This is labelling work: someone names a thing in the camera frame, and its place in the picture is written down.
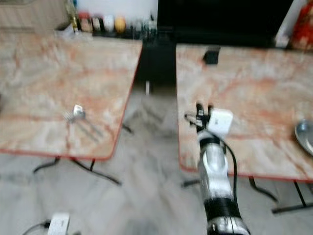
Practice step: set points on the black television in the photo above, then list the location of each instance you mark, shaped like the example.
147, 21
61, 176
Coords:
220, 12

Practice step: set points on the black round figurine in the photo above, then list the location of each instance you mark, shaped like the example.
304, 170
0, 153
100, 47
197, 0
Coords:
98, 23

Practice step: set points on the marble pattern folding table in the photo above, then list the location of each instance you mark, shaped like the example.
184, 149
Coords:
68, 88

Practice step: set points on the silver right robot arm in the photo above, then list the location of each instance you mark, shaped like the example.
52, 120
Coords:
217, 181

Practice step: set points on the small gold trophy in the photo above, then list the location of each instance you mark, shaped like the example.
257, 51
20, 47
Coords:
73, 18

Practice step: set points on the red object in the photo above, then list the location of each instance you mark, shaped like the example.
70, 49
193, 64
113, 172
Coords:
303, 24

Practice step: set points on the steel spoon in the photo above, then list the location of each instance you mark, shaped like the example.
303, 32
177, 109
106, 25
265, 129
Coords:
78, 111

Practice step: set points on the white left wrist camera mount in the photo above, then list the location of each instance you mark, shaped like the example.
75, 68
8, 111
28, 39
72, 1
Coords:
58, 223

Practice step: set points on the red lid jar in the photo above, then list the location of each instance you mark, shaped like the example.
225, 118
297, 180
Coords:
86, 23

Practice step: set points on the orange egg figurine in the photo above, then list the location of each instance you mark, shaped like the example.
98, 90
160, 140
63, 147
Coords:
120, 24

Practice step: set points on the light wooden cabinet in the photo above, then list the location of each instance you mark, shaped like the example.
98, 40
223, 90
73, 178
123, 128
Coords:
34, 13

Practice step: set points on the small black box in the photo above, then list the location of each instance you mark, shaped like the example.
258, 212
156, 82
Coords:
212, 55

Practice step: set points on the white egg figurine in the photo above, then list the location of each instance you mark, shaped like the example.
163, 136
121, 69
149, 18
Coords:
108, 23

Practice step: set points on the steel fork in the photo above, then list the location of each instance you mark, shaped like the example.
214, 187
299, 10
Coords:
69, 116

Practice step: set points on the marble table with red edge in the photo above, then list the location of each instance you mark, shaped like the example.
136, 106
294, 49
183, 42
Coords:
259, 88

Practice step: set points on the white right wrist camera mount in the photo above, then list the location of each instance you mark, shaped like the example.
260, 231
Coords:
220, 122

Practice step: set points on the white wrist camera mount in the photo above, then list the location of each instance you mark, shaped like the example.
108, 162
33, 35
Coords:
58, 223
220, 122

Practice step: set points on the wide steel plate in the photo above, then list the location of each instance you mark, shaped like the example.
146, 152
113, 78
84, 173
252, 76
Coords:
305, 137

